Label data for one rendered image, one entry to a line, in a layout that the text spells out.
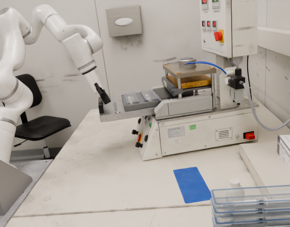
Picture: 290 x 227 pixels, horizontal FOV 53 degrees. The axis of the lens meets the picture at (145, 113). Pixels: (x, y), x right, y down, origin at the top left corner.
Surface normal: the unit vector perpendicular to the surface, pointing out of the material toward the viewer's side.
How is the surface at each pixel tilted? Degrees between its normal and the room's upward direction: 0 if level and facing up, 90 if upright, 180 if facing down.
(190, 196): 0
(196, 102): 90
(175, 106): 90
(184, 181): 0
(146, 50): 90
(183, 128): 90
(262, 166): 0
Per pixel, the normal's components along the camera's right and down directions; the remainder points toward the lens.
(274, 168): -0.11, -0.94
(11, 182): 0.99, -0.08
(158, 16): -0.05, 0.33
